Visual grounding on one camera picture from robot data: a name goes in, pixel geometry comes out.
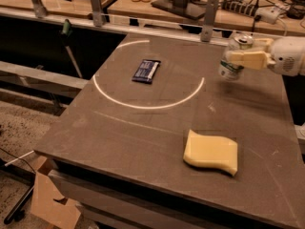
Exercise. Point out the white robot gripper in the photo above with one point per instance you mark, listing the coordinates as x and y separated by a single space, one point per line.
287 56

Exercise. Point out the green white 7up can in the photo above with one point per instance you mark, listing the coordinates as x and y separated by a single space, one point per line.
231 65

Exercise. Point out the blue rxbar blueberry wrapper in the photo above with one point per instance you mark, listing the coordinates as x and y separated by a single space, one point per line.
145 71

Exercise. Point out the white power adapter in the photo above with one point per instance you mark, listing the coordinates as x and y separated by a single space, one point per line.
268 15

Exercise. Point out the black power strip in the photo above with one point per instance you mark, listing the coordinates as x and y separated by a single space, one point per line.
239 7

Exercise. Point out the black monitor stand base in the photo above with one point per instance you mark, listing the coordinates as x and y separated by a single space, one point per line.
184 8

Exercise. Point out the yellow wavy sponge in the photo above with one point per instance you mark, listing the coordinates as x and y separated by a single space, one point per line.
212 152

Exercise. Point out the brown cardboard piece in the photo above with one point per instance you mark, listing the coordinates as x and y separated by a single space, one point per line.
48 203

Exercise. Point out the black floor stand leg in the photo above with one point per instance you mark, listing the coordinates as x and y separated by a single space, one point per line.
17 212

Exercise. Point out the right metal bracket post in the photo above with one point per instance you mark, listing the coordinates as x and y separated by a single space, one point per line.
209 18

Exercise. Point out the metal bracket post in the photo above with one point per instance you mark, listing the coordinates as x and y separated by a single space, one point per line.
209 18
39 9
98 16

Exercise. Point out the middle metal bracket post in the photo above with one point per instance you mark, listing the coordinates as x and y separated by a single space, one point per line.
98 16

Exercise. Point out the grey metal side rail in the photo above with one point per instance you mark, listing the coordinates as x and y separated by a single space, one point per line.
54 83

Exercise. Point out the left metal bracket post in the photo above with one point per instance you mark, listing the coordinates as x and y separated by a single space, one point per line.
39 9

